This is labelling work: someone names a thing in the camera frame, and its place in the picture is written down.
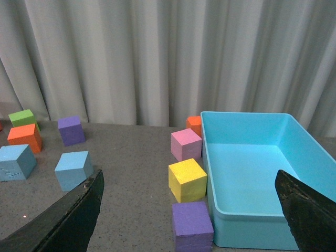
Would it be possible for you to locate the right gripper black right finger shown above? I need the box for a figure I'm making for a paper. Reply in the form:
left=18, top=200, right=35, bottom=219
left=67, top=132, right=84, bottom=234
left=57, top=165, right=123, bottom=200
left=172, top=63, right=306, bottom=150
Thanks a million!
left=275, top=170, right=335, bottom=251

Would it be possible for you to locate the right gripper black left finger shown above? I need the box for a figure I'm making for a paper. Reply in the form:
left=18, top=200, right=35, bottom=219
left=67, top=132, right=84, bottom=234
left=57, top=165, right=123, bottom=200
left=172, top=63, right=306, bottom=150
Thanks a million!
left=1, top=170, right=104, bottom=251

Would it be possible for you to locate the light blue smooth foam cube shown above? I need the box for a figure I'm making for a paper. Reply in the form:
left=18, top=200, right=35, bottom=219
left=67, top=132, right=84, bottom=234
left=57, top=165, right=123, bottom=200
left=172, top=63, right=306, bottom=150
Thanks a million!
left=55, top=151, right=94, bottom=192

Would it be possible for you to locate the light blue dented foam cube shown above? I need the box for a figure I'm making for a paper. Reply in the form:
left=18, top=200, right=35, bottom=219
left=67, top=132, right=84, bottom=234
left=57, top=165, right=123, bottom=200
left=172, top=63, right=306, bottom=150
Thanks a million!
left=1, top=144, right=37, bottom=182

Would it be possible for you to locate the purple foam cube rear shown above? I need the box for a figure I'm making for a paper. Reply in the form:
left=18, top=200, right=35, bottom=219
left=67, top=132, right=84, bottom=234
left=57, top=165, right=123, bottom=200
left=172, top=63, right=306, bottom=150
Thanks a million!
left=58, top=115, right=86, bottom=146

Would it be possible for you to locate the purple foam cube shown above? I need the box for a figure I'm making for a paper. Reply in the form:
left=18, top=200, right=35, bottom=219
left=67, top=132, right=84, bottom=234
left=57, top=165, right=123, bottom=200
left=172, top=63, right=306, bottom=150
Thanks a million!
left=172, top=201, right=214, bottom=251
left=58, top=115, right=86, bottom=146

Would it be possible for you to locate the light blue plastic bin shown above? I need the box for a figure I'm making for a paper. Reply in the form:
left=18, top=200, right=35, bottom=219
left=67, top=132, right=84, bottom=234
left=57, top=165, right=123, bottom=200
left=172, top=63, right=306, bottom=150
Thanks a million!
left=201, top=111, right=335, bottom=250

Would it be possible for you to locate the orange foam cube left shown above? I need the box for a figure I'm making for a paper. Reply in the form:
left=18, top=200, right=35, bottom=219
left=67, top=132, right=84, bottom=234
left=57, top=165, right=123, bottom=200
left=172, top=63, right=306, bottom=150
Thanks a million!
left=7, top=123, right=42, bottom=154

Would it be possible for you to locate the orange foam cube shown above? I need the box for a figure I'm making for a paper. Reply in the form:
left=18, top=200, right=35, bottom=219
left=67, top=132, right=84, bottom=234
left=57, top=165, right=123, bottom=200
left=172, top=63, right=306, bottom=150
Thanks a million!
left=186, top=115, right=202, bottom=137
left=7, top=123, right=42, bottom=154

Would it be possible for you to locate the green foam cube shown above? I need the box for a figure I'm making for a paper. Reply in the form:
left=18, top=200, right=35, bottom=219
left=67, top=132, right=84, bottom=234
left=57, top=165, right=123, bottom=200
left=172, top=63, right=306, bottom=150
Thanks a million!
left=8, top=109, right=40, bottom=131

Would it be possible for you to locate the purple foam cube front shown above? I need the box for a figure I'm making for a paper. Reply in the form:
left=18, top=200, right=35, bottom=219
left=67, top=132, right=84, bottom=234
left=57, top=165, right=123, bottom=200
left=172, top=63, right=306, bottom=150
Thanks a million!
left=172, top=201, right=214, bottom=251

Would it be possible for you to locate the yellow foam cube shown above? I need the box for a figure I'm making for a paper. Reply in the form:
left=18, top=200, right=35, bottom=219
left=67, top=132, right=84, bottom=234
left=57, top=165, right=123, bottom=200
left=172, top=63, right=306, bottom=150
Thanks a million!
left=168, top=159, right=207, bottom=203

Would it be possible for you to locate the pink foam cube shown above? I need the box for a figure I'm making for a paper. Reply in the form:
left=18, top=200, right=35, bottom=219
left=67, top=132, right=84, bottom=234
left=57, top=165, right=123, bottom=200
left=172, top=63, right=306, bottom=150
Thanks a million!
left=171, top=129, right=203, bottom=162

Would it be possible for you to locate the orange foam cube right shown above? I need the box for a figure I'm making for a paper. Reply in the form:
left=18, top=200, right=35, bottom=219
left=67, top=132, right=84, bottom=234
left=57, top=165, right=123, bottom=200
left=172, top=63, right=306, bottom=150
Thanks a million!
left=186, top=115, right=202, bottom=137

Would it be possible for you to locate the grey pleated curtain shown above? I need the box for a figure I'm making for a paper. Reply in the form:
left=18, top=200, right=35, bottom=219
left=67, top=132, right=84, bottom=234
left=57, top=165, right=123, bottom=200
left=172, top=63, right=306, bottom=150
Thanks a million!
left=1, top=1, right=335, bottom=137

